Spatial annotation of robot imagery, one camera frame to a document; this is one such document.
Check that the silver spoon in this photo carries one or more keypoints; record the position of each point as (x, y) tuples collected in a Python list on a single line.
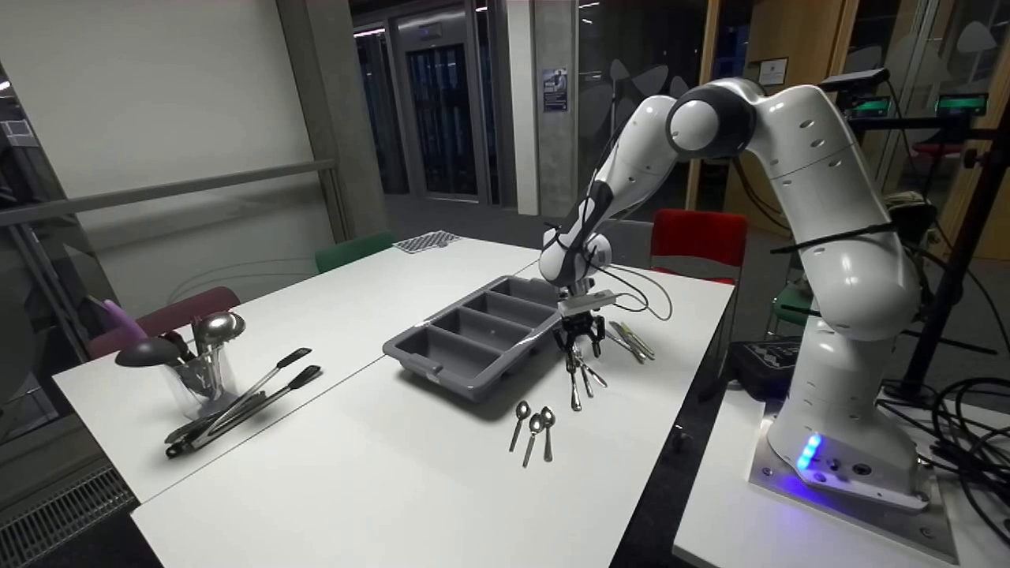
[(530, 443), (548, 434), (518, 426)]

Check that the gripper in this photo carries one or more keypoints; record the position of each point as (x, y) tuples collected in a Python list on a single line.
[(581, 323)]

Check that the grey handrail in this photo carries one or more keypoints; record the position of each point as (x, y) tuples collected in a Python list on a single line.
[(158, 189)]

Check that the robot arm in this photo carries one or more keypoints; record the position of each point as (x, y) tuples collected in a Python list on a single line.
[(836, 260)]

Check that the clear glass jar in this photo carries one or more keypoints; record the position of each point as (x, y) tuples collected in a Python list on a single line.
[(197, 390)]

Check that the camera on tripod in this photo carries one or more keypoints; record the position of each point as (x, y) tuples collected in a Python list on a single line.
[(959, 252)]

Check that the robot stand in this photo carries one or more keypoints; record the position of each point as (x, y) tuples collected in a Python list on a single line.
[(734, 513)]

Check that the silver knife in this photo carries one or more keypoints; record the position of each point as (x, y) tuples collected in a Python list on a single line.
[(637, 339), (627, 343)]

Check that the maroon chair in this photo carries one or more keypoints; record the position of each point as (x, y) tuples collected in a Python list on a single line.
[(181, 312)]

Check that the silver ladle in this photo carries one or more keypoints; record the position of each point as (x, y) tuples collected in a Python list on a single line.
[(218, 325)]

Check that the blue poster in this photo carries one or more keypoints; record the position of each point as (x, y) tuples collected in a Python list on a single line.
[(555, 89)]

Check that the grey utensil organizer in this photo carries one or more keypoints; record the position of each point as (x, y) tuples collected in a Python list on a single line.
[(473, 339)]

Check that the black ladle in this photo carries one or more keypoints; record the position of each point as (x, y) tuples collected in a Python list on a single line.
[(148, 353)]

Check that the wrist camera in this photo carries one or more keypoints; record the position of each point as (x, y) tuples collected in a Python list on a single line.
[(588, 301)]

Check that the silver fork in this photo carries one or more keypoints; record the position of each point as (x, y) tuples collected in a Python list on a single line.
[(574, 390), (585, 383), (597, 376)]

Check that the framed wall sign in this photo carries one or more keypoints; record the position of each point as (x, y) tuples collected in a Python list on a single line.
[(773, 72)]

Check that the glass double door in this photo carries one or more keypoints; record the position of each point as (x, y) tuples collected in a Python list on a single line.
[(438, 110)]

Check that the green chair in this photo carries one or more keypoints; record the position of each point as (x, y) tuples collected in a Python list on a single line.
[(355, 248)]

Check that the grey chair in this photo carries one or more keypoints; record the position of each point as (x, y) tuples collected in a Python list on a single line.
[(629, 243)]

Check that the checkered calibration board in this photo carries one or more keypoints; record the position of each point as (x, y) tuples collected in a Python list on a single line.
[(426, 241)]

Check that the purple spatula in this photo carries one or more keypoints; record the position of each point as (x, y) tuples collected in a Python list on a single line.
[(122, 317)]

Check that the black case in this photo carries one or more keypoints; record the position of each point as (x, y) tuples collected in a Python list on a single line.
[(761, 367)]

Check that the red chair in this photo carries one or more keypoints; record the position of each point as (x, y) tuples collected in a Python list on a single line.
[(698, 237)]

